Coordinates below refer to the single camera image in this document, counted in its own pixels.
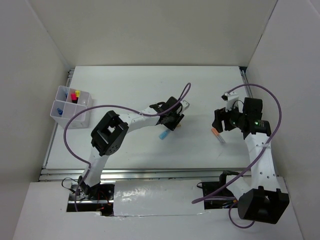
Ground blue glue stick tan cap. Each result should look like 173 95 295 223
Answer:
158 123 181 140

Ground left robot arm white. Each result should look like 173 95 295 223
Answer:
78 96 190 200

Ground yellow black highlighter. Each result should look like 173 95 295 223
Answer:
75 90 81 98

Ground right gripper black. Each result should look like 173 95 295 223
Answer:
211 101 247 133

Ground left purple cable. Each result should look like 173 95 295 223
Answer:
63 82 192 212

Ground blue cap spray bottle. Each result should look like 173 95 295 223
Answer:
57 108 63 116

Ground white foil sheet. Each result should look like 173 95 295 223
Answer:
113 180 205 217

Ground orange cap clear tube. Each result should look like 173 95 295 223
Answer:
211 127 225 144

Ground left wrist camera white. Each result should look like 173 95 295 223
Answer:
180 100 190 112

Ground pink black highlighter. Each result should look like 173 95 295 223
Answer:
70 93 78 104

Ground near translucent organizer box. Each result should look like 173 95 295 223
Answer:
50 100 90 129

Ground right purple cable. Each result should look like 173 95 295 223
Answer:
191 83 283 230

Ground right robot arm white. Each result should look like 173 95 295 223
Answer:
212 94 290 224

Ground purple cable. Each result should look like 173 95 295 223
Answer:
191 83 283 230
63 82 192 212

